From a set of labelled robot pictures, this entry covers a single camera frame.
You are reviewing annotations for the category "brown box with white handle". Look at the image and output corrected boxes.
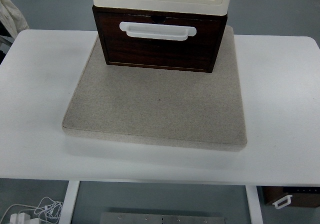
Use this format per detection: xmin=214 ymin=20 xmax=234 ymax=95
xmin=262 ymin=186 xmax=320 ymax=209

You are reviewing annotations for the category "white cable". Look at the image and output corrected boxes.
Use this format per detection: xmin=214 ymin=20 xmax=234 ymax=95
xmin=0 ymin=197 xmax=64 ymax=224

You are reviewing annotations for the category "dark wooden cabinet frame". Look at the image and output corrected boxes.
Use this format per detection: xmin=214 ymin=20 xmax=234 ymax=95
xmin=91 ymin=5 xmax=229 ymax=73

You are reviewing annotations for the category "white table leg right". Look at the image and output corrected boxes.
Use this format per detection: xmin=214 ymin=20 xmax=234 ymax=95
xmin=245 ymin=185 xmax=264 ymax=224

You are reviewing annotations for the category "grey fabric cushion pad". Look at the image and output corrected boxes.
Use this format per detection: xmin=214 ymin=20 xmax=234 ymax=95
xmin=62 ymin=26 xmax=247 ymax=152

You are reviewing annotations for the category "white power adapter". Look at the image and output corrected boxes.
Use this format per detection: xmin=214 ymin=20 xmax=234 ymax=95
xmin=9 ymin=213 xmax=31 ymax=224

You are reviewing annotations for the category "white table leg left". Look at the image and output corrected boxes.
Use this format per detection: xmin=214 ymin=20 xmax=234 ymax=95
xmin=59 ymin=181 xmax=80 ymax=224

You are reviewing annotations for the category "white cloth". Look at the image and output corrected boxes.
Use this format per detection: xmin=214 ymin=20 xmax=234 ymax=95
xmin=0 ymin=0 xmax=30 ymax=39

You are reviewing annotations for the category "white table leg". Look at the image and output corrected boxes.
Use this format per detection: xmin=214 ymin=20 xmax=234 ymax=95
xmin=245 ymin=185 xmax=264 ymax=224
xmin=59 ymin=181 xmax=80 ymax=224

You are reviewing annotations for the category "white drawer handle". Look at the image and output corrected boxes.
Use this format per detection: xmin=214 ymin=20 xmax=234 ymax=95
xmin=119 ymin=21 xmax=197 ymax=41

